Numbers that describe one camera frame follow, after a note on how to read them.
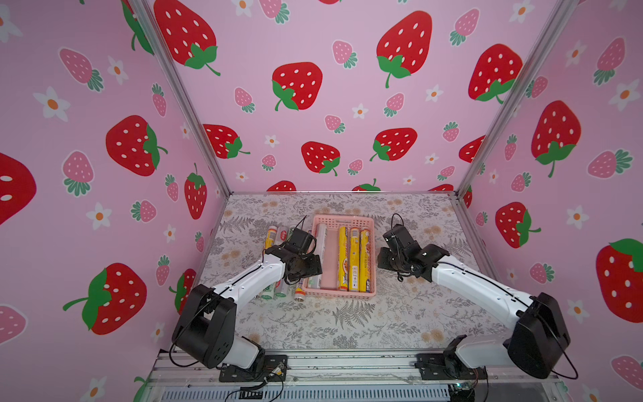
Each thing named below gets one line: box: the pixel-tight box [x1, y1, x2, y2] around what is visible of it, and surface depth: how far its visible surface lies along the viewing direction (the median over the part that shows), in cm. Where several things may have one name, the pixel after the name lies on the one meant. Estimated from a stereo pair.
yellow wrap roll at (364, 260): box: [359, 228, 371, 294], surface depth 95 cm
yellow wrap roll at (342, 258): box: [337, 226, 349, 292], surface depth 97 cm
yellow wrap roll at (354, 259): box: [349, 226, 361, 293], surface depth 97 cm
